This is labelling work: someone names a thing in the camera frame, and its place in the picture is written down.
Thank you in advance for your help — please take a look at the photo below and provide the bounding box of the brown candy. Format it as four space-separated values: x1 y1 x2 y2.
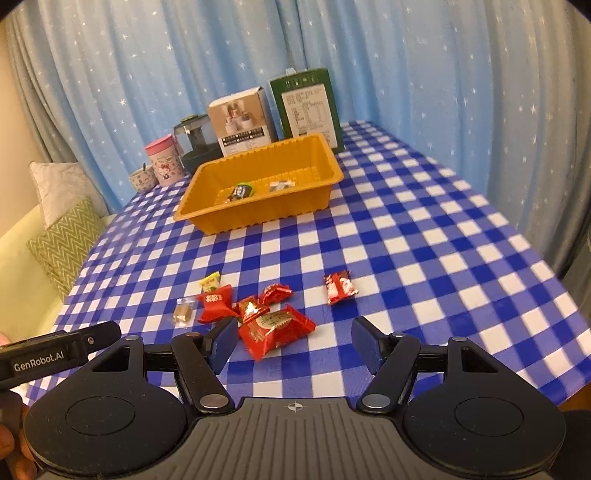
173 298 197 328

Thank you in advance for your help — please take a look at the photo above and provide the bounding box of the red packet with white symbol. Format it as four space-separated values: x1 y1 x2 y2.
196 285 240 324

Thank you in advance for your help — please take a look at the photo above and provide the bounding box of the person's left hand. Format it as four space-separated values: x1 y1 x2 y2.
0 392 38 480

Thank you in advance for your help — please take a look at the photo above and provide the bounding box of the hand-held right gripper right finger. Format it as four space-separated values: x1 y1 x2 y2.
352 318 504 414

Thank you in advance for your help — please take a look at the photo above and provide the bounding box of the red candy with white print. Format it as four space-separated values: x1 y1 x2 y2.
322 272 360 306

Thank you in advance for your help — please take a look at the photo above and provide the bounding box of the green zigzag pillow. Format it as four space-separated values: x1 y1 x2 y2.
26 196 105 303

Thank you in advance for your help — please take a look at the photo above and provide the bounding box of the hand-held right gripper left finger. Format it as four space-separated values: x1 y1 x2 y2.
85 318 238 415

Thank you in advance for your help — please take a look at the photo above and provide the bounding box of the blue star curtain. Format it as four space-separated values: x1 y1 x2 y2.
7 0 591 280

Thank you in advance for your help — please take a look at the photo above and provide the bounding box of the yellow plastic tray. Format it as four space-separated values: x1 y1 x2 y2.
174 133 343 234

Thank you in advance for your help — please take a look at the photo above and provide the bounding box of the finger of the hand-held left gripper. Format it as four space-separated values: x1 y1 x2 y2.
76 322 122 359

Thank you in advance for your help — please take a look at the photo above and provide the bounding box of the red candy with gold print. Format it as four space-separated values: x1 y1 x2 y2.
258 283 294 306

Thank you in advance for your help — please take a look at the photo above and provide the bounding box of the green carton with white label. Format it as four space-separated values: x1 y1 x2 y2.
269 68 345 154

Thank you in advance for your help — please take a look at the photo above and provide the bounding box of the white pillow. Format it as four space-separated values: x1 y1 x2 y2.
30 161 110 229

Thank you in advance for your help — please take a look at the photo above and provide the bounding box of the dark green clear humidifier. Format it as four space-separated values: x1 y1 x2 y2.
174 114 223 174

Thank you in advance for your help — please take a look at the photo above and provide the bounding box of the white product box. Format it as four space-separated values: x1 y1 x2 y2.
208 87 279 158

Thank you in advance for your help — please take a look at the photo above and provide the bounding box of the blue white checkered tablecloth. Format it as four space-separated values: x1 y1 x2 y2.
25 120 591 407

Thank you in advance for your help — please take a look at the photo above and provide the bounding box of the pink lidded cartoon cup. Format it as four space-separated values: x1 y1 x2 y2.
144 135 187 187

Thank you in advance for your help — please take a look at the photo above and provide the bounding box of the grey curtain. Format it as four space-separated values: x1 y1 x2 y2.
6 18 112 217

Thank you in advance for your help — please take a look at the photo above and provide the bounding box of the large red snack packet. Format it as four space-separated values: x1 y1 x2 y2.
238 305 317 361

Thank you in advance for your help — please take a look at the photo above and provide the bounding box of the cream sofa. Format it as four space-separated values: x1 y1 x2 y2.
0 203 116 343

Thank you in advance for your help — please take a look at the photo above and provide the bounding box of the small red shiny candy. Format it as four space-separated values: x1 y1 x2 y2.
237 295 265 324

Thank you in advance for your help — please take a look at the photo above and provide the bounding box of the small white patterned cup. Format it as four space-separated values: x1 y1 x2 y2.
128 165 156 194

